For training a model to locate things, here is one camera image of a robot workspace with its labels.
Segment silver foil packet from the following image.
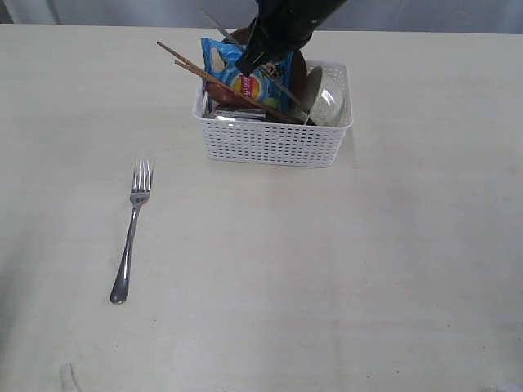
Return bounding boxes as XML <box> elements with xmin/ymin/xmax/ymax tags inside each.
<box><xmin>208</xmin><ymin>105</ymin><xmax>266</xmax><ymax>123</ymax></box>

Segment white perforated plastic basket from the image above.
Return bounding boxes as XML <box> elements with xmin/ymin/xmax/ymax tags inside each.
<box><xmin>193</xmin><ymin>60</ymin><xmax>353</xmax><ymax>167</ymax></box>

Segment silver table knife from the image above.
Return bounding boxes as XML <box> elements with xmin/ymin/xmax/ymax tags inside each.
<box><xmin>199</xmin><ymin>8</ymin><xmax>310</xmax><ymax>124</ymax></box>

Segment brown wooden chopstick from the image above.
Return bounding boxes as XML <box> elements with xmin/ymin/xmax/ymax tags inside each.
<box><xmin>156</xmin><ymin>40</ymin><xmax>302</xmax><ymax>123</ymax></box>
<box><xmin>175</xmin><ymin>60</ymin><xmax>297</xmax><ymax>124</ymax></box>

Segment grey curtain backdrop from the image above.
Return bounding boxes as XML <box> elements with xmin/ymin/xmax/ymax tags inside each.
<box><xmin>0</xmin><ymin>0</ymin><xmax>523</xmax><ymax>34</ymax></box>

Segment white speckled ceramic bowl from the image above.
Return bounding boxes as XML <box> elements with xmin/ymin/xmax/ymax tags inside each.
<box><xmin>303</xmin><ymin>66</ymin><xmax>345</xmax><ymax>127</ymax></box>

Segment blue chips snack bag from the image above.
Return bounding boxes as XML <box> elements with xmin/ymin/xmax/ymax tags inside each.
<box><xmin>201</xmin><ymin>38</ymin><xmax>292</xmax><ymax>112</ymax></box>

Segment silver metal fork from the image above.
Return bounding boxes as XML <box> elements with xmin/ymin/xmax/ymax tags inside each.
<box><xmin>110</xmin><ymin>161</ymin><xmax>154</xmax><ymax>305</ymax></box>

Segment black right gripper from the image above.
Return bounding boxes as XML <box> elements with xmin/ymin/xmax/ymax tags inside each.
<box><xmin>235</xmin><ymin>0</ymin><xmax>346</xmax><ymax>75</ymax></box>

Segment brown wooden plate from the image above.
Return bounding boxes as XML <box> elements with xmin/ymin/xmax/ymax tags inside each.
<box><xmin>206</xmin><ymin>39</ymin><xmax>307</xmax><ymax>107</ymax></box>

